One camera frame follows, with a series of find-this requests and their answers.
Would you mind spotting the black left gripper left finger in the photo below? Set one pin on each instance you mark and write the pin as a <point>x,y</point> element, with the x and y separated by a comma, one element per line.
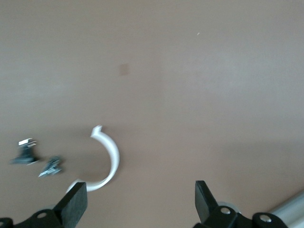
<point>73,204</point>

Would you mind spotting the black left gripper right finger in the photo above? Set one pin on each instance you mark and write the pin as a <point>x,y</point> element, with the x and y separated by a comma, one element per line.
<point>204,202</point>

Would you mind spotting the small metal connector piece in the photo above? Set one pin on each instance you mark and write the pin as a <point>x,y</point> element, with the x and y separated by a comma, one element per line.
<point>52,167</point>

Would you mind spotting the brown tape patch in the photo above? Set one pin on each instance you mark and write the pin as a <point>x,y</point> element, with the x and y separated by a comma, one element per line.
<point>124,69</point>

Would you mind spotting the black push button switch block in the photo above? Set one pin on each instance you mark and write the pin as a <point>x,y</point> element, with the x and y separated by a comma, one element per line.
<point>25,158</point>

